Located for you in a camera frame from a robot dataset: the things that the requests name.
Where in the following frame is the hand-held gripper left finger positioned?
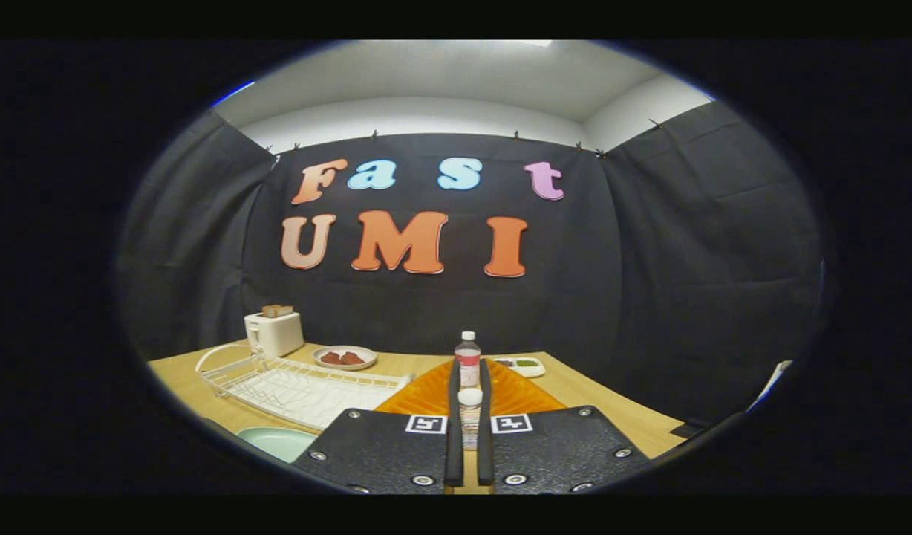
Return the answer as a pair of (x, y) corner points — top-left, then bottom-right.
(293, 358), (464, 495)

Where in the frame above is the white wire dish rack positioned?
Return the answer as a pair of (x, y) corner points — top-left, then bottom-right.
(195, 343), (414, 432)

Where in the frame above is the clear bottle with red label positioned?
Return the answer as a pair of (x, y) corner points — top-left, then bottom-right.
(455, 331), (482, 389)

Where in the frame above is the light green plate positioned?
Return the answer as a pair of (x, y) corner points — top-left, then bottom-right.
(237, 426), (319, 464)

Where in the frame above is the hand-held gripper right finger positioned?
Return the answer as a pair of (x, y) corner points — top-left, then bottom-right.
(477, 358), (654, 495)

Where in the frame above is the white toaster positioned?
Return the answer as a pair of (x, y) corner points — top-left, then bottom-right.
(244, 311), (305, 358)

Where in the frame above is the small white plate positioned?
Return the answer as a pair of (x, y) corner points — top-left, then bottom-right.
(312, 345), (378, 371)

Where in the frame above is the black backdrop cloth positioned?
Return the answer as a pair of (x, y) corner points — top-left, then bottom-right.
(118, 100), (824, 424)

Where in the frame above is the grey curved bar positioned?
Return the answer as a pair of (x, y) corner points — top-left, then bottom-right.
(749, 360), (793, 411)

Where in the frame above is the white divided dish with beans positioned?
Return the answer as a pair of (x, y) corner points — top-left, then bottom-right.
(490, 357), (546, 379)

